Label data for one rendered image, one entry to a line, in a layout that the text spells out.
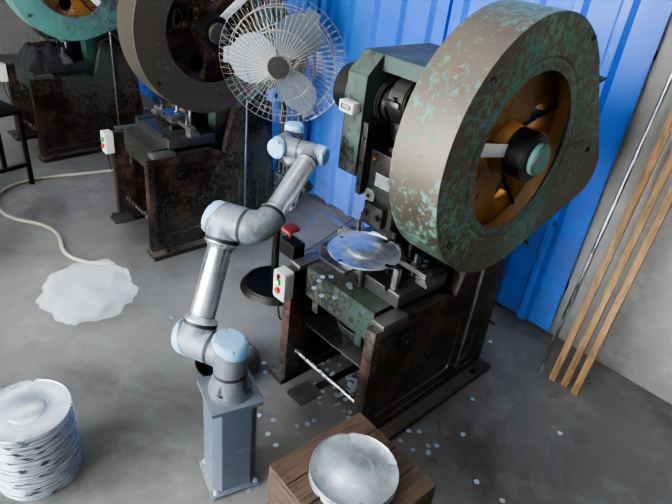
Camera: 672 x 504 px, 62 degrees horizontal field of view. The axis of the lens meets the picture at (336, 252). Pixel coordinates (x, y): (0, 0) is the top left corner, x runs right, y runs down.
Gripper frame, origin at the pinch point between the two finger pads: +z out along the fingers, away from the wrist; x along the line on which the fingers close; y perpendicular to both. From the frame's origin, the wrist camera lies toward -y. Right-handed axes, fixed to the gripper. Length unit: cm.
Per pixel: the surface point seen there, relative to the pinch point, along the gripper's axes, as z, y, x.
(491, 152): -51, -78, -7
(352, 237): 6.6, -23.1, -13.3
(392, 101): -52, -33, -13
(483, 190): -34, -73, -18
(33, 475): 72, -5, 113
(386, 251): 6.6, -38.5, -17.3
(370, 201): -12.7, -29.9, -13.2
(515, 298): 74, -45, -135
